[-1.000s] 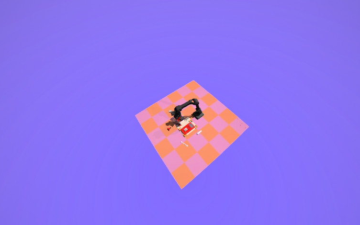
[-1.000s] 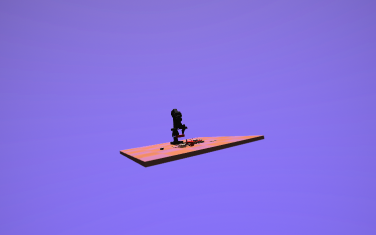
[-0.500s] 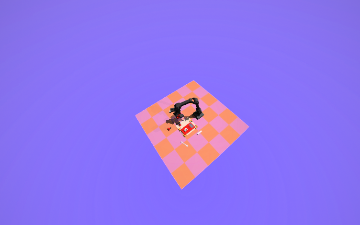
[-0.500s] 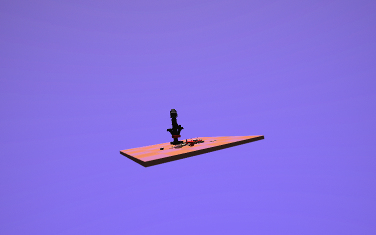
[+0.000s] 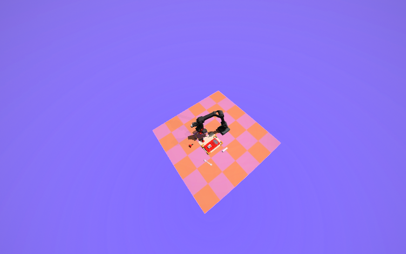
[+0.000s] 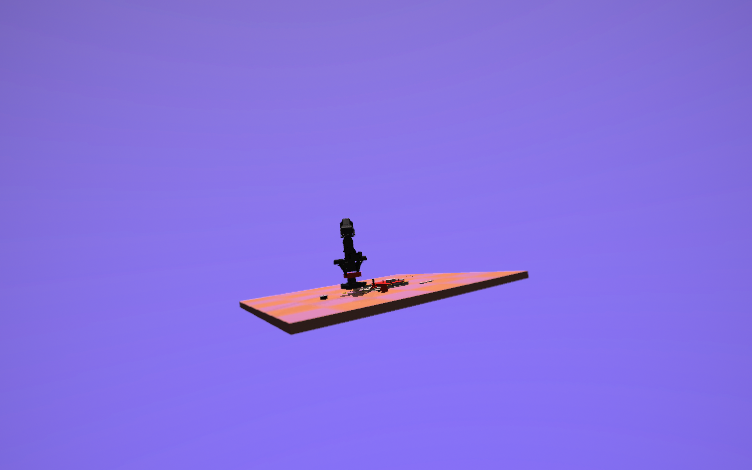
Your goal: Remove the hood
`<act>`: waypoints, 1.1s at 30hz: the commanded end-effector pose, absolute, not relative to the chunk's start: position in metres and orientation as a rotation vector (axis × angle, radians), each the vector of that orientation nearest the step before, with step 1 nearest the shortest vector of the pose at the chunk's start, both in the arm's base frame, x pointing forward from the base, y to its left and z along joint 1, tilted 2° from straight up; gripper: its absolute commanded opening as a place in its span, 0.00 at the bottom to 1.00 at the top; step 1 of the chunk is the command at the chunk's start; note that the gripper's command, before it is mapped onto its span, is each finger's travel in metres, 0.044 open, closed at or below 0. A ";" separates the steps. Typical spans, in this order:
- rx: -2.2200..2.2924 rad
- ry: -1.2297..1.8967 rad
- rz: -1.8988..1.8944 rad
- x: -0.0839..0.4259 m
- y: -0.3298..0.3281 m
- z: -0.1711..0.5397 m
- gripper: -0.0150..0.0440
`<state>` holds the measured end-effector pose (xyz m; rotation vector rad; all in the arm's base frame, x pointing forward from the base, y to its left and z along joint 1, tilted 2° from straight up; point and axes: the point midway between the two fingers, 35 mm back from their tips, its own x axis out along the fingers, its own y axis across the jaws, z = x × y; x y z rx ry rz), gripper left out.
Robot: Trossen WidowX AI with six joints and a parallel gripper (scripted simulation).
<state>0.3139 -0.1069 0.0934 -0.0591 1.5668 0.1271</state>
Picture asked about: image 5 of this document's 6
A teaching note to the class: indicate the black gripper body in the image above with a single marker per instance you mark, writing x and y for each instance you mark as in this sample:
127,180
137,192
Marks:
203,130

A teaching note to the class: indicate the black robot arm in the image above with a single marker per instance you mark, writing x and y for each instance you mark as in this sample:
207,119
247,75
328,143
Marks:
200,120

